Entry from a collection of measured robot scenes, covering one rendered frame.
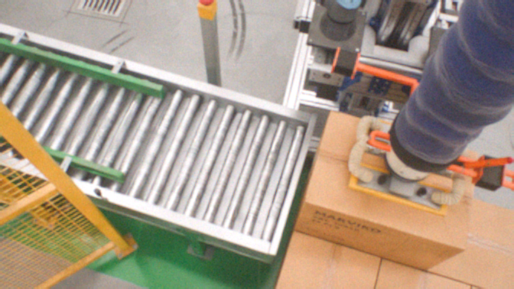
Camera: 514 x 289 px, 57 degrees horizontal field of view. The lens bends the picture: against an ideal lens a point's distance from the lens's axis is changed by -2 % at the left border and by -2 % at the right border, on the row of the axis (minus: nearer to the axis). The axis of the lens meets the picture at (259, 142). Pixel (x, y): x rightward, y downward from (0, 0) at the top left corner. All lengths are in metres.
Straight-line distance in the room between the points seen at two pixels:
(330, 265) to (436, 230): 0.52
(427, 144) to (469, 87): 0.31
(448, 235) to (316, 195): 0.49
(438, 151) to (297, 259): 0.92
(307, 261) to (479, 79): 1.24
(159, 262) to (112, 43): 1.48
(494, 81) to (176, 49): 2.43
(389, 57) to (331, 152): 0.52
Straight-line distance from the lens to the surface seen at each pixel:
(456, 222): 1.89
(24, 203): 1.83
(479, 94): 1.15
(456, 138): 1.35
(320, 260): 2.12
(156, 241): 2.71
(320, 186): 1.78
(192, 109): 2.36
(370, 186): 1.68
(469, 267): 2.31
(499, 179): 1.71
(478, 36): 1.06
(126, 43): 3.33
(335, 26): 1.95
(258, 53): 3.20
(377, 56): 2.11
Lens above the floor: 2.60
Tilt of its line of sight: 65 degrees down
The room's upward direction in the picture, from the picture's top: 5 degrees clockwise
